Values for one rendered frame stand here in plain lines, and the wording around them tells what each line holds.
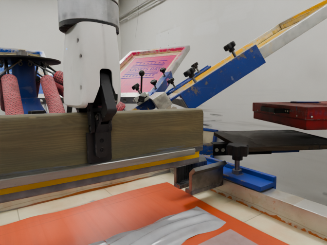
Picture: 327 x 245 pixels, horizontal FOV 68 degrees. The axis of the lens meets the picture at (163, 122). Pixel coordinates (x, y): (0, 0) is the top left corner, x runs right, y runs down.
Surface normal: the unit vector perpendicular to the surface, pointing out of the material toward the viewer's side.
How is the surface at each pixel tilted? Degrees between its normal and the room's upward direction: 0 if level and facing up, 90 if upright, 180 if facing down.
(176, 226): 28
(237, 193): 90
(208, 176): 90
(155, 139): 90
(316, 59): 90
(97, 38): 81
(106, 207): 0
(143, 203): 0
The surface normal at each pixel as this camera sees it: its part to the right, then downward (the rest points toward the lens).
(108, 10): 0.81, 0.06
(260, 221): -0.01, -0.99
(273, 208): -0.82, 0.07
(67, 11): -0.41, 0.11
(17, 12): 0.57, 0.09
